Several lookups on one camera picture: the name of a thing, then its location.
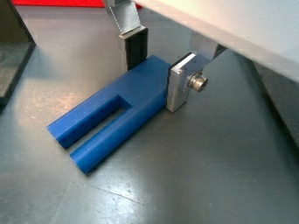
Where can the gripper 2 silver right finger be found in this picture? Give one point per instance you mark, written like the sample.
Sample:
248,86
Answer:
184,72

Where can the gripper 2 silver left finger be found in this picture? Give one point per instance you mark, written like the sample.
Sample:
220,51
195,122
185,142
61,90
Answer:
132,34

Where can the red peg board fixture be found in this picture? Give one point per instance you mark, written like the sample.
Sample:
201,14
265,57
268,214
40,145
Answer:
61,3

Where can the black curved holder stand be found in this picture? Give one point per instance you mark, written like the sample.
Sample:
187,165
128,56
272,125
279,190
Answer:
16,49

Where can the blue square-circle two-prong object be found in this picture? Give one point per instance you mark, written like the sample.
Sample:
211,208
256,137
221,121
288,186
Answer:
132,98

